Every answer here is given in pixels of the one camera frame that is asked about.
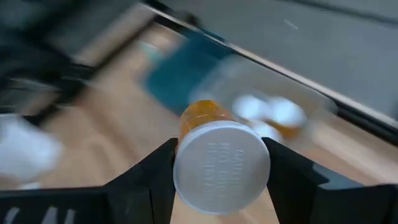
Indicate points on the white plastic bin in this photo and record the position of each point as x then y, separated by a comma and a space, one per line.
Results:
224, 81

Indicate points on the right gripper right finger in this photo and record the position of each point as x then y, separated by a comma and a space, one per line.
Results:
289, 186

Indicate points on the teal plastic bin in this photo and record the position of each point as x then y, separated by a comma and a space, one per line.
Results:
180, 77

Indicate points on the orange pill bottle white cap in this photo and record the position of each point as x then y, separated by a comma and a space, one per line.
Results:
220, 168
250, 107
286, 112
267, 130

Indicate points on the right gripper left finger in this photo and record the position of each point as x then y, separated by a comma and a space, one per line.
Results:
149, 193

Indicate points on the white hexagonal plant pot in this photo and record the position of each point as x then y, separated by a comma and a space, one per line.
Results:
28, 149

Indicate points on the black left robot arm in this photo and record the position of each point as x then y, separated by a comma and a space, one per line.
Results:
31, 62

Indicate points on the black metal table frame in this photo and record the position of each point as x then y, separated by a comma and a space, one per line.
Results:
357, 115

